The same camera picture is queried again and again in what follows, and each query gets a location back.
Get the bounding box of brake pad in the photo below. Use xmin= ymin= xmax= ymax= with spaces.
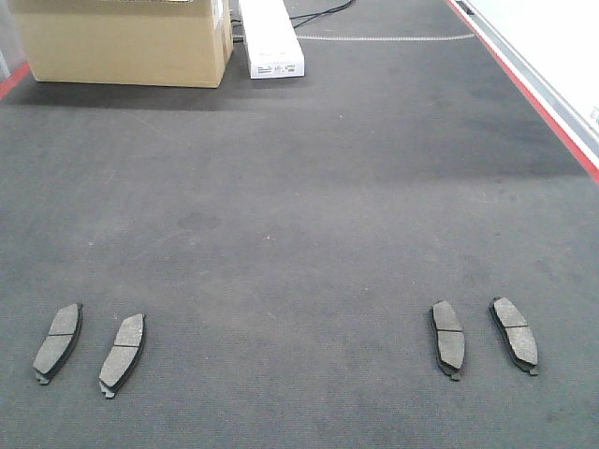
xmin=98 ymin=313 xmax=146 ymax=399
xmin=489 ymin=297 xmax=539 ymax=376
xmin=431 ymin=300 xmax=465 ymax=382
xmin=33 ymin=303 xmax=82 ymax=385

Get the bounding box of white conveyor side guard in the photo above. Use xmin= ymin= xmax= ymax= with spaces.
xmin=448 ymin=1 xmax=598 ymax=180

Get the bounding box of long white carton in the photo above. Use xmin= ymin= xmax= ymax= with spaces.
xmin=239 ymin=0 xmax=305 ymax=80

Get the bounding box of brown cardboard box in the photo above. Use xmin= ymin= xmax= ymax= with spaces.
xmin=8 ymin=1 xmax=233 ymax=88

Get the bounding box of black cable behind boxes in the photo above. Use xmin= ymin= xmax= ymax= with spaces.
xmin=228 ymin=0 xmax=352 ymax=43

